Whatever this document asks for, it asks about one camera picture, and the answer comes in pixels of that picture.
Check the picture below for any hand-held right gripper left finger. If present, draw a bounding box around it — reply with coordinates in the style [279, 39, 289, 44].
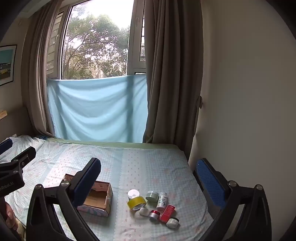
[26, 158, 102, 241]

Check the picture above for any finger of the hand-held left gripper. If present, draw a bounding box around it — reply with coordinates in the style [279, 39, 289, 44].
[0, 138, 13, 156]
[0, 146, 37, 179]

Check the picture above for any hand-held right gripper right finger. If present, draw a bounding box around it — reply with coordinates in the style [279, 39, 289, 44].
[194, 158, 272, 241]

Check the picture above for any patterned cardboard box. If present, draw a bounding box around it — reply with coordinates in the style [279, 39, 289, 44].
[63, 174, 113, 217]

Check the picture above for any yellow tape roll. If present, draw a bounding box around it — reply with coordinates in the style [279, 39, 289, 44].
[127, 197, 147, 211]

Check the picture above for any white pill bottle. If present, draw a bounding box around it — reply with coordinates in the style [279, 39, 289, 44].
[156, 192, 168, 208]

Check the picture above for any red carton box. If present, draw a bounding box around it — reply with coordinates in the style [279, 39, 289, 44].
[159, 204, 176, 223]

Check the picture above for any white jar with black lid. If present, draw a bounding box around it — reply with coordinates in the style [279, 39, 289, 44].
[166, 217, 179, 229]

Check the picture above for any pale green cream jar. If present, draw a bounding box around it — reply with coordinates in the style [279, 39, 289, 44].
[145, 190, 159, 203]

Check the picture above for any person's left hand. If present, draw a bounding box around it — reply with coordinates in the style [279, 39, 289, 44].
[4, 202, 18, 231]

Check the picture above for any white pillow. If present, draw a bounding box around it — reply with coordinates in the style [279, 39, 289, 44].
[0, 136, 47, 163]

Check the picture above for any pale green mattress cover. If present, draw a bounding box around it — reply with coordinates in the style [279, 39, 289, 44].
[46, 138, 182, 150]

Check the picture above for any light blue hanging cloth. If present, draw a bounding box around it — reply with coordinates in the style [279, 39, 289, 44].
[47, 74, 148, 143]

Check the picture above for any brown curtain with tieback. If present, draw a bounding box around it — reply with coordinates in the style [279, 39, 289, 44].
[142, 0, 204, 160]

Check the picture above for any framed wall picture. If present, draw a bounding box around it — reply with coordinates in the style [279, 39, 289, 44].
[0, 44, 18, 86]

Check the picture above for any window with white frame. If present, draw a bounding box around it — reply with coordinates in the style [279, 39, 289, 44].
[46, 0, 147, 80]

